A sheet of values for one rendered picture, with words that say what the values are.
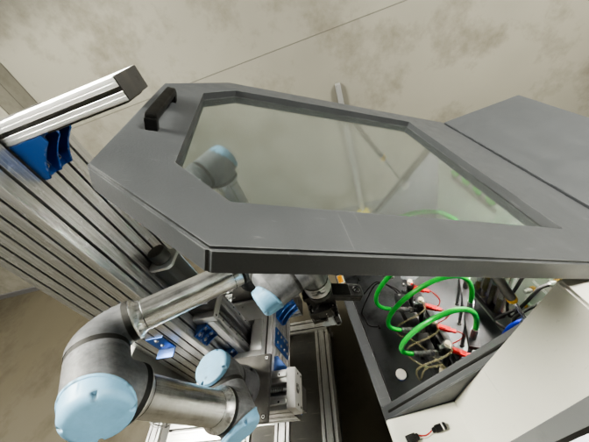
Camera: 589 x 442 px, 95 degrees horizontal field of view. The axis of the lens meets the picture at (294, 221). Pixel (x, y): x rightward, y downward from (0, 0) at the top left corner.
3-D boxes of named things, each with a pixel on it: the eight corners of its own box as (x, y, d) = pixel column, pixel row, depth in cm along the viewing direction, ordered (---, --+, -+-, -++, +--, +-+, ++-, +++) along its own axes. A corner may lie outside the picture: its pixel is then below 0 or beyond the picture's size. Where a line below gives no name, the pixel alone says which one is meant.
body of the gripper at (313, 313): (309, 304, 86) (299, 282, 79) (336, 295, 86) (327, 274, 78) (315, 326, 81) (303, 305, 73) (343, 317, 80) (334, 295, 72)
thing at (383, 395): (338, 285, 148) (331, 267, 138) (345, 282, 147) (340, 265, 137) (385, 419, 100) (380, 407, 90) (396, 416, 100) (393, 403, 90)
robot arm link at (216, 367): (237, 353, 100) (219, 337, 91) (251, 385, 90) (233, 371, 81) (209, 376, 97) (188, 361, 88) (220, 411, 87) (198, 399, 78)
